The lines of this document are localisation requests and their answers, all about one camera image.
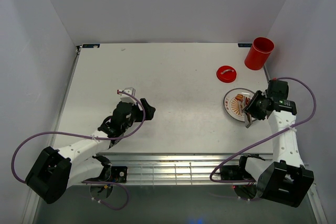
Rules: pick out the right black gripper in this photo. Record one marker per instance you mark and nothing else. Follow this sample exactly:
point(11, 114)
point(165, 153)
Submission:
point(250, 108)

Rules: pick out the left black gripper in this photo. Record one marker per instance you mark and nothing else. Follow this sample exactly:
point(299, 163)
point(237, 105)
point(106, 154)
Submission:
point(148, 109)

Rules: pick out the metal food tongs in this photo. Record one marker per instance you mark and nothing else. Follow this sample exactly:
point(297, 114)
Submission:
point(248, 120)

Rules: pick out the brown braised meat piece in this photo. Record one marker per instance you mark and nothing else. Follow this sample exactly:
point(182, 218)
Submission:
point(240, 97)

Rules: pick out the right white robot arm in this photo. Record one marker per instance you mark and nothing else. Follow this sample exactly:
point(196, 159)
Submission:
point(285, 179)

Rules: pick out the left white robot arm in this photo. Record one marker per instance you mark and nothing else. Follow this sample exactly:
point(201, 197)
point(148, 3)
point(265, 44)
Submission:
point(55, 170)

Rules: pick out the red cylindrical lunch container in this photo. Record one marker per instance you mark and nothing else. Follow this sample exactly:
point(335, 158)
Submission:
point(259, 52)

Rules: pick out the patterned round plate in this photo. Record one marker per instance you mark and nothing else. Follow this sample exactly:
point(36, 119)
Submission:
point(233, 107)

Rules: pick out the red container lid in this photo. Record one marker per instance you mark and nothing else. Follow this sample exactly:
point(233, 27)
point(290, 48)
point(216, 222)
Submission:
point(226, 74)

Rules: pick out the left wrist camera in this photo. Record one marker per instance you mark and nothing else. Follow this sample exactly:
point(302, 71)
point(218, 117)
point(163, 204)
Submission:
point(126, 95)

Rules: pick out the aluminium table frame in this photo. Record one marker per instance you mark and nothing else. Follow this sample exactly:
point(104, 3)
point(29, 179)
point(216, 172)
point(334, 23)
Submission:
point(191, 136)

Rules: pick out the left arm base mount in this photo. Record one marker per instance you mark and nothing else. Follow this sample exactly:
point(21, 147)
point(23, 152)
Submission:
point(113, 172)

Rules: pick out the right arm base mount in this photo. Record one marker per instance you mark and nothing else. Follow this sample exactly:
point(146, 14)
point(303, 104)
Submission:
point(237, 172)

